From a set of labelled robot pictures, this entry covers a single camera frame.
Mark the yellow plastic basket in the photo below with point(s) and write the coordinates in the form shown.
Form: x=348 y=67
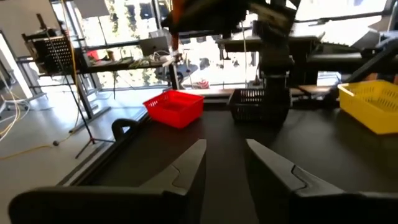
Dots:
x=373 y=105

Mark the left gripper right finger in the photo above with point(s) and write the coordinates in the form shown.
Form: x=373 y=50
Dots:
x=311 y=205

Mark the silver laptop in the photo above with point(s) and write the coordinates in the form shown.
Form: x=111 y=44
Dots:
x=154 y=45

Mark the black frame desk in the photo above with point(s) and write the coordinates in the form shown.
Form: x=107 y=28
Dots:
x=118 y=66

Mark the black perforated case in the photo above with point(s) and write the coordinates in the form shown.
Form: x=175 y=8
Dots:
x=53 y=54

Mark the red plastic basket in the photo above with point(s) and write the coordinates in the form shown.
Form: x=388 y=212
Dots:
x=174 y=109

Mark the black frame clamp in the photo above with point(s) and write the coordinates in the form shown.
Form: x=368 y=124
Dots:
x=124 y=124

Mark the black plastic basket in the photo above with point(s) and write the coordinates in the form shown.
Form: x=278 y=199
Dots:
x=245 y=109

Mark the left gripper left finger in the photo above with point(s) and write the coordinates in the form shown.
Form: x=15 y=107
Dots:
x=93 y=205

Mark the black tripod stand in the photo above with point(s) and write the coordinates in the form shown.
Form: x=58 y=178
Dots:
x=91 y=140

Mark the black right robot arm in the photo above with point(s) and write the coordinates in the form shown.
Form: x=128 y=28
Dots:
x=275 y=62

